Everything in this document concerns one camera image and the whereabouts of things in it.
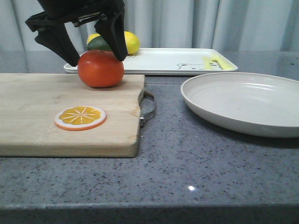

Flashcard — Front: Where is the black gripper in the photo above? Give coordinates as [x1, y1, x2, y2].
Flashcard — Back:
[25, 0, 128, 67]

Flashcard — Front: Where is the orange mandarin fruit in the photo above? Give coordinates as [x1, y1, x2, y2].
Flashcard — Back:
[77, 50, 124, 88]

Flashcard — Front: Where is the beige round plate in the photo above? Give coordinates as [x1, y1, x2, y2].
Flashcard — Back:
[180, 72, 299, 138]

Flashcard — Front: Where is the white bear-print tray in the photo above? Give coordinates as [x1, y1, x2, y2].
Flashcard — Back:
[63, 48, 238, 75]

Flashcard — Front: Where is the yellow lemon left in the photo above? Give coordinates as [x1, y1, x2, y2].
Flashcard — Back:
[86, 33, 100, 44]

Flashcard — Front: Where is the yellow lemon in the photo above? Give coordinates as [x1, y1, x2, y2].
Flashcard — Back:
[124, 31, 140, 55]
[86, 33, 100, 44]

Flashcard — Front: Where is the green lime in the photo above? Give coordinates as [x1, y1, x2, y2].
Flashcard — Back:
[86, 36, 112, 51]

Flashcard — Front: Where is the yellow lemon right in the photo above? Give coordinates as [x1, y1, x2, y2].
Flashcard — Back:
[124, 31, 140, 55]

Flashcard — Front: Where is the orange slice piece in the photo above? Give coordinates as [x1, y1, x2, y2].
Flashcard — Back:
[54, 105, 107, 131]

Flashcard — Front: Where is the wooden cutting board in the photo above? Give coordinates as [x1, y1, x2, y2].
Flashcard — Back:
[0, 73, 155, 158]

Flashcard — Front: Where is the yellow plastic utensil right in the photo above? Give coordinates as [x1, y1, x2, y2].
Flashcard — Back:
[211, 55, 234, 70]

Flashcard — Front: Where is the yellow plastic utensil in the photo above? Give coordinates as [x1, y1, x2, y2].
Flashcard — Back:
[211, 55, 234, 70]
[202, 56, 213, 70]

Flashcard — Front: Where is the yellow plastic utensil left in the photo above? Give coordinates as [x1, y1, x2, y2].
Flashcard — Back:
[202, 56, 213, 70]

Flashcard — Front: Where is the grey curtain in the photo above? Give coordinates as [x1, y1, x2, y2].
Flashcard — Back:
[0, 0, 299, 52]

